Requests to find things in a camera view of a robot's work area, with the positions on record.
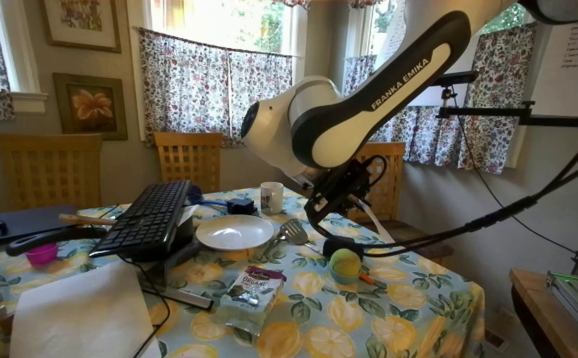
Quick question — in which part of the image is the white note board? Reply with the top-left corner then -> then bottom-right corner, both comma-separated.
531,12 -> 578,121

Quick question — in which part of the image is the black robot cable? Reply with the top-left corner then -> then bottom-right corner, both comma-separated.
324,117 -> 578,260

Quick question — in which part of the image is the green tennis ball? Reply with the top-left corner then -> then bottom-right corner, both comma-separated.
328,246 -> 364,286

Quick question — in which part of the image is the dark blue flat case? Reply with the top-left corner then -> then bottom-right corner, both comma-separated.
0,203 -> 82,246

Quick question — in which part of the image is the black curved handle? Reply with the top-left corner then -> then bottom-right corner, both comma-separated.
4,225 -> 112,258

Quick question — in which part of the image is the white floral mug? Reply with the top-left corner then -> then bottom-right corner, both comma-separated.
259,179 -> 287,215

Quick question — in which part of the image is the blue plastic ladle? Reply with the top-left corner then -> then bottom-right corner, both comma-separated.
185,183 -> 231,211

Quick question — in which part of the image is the white paper sheet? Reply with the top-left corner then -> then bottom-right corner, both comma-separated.
8,258 -> 163,358

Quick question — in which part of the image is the small pink bowl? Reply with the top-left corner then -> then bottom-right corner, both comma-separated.
24,240 -> 60,268

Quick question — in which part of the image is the white round plate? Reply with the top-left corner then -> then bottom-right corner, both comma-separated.
193,213 -> 277,252

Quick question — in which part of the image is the wooden bench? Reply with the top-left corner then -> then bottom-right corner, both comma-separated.
509,266 -> 578,358

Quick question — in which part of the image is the black keyboard cable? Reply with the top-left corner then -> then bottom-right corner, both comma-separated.
132,260 -> 175,358

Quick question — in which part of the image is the slim metal utensil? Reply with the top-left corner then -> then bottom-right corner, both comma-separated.
257,234 -> 287,262

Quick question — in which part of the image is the lemon print tablecloth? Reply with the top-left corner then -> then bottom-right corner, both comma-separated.
0,187 -> 487,358

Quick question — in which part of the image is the framed flower picture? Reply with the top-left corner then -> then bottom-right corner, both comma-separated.
50,69 -> 130,143

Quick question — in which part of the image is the framed embroidery picture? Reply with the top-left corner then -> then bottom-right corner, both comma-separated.
40,0 -> 124,55

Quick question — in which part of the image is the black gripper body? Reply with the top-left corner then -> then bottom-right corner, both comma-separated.
314,157 -> 376,203

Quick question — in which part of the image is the metal slotted spatula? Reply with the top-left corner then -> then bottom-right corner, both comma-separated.
277,217 -> 312,246

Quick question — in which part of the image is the black rectangular box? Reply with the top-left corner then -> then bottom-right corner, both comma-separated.
322,234 -> 364,260

